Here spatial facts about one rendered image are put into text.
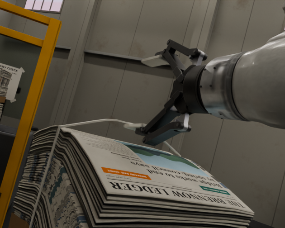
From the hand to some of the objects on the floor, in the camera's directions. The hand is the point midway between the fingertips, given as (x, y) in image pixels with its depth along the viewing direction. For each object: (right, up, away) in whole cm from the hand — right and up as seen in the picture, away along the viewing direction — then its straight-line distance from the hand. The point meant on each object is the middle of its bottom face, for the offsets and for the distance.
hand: (141, 93), depth 55 cm
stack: (-142, -94, +112) cm, 204 cm away
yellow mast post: (-123, -102, +163) cm, 228 cm away
